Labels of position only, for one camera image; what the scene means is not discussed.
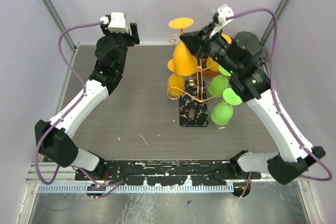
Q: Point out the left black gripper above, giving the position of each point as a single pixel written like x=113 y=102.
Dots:
x=135 y=37

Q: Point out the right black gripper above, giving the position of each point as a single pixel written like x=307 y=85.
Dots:
x=195 y=42

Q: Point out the clear champagne flute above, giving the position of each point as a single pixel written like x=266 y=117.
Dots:
x=174 y=39

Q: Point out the orange goblet front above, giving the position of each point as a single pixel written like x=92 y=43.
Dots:
x=182 y=63

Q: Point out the orange goblet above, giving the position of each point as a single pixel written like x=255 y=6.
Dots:
x=211 y=64
x=175 y=83
x=182 y=63

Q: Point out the green goblet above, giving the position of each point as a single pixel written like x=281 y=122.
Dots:
x=223 y=111
x=219 y=83

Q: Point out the gold wine glass rack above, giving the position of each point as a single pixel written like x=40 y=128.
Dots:
x=193 y=111

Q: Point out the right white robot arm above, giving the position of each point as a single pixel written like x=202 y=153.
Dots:
x=295 y=153

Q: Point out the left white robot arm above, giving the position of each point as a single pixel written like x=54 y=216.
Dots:
x=54 y=137

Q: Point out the striped grey cloth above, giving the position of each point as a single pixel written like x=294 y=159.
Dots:
x=263 y=58

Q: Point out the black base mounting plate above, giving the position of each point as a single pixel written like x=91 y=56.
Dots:
x=168 y=172

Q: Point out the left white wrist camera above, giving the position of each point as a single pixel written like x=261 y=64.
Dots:
x=115 y=23

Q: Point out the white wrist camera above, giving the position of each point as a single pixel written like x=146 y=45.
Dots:
x=221 y=17
x=115 y=23

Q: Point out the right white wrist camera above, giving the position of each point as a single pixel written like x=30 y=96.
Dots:
x=221 y=17

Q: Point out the slotted cable duct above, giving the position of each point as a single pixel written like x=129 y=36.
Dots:
x=87 y=188

